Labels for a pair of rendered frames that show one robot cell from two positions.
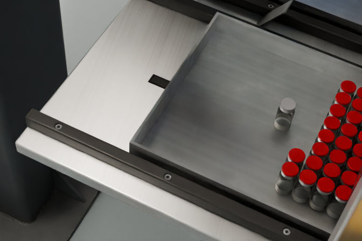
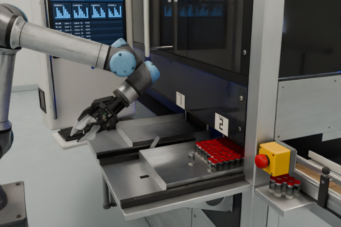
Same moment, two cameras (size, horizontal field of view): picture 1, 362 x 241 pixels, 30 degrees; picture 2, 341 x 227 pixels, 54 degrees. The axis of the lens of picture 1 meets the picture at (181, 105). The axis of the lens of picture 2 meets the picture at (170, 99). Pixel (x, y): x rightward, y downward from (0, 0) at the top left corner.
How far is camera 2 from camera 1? 71 cm
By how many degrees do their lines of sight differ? 51
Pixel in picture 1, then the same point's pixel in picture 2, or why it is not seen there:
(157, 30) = (123, 168)
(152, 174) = (181, 188)
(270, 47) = (162, 152)
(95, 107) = (135, 192)
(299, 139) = (200, 164)
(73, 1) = not seen: outside the picture
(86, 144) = (152, 195)
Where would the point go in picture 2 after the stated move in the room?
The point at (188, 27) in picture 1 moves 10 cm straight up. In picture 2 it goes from (131, 162) to (130, 136)
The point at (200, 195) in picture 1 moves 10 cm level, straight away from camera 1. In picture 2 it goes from (201, 184) to (179, 172)
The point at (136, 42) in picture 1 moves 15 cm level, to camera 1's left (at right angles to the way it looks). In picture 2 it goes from (121, 174) to (80, 190)
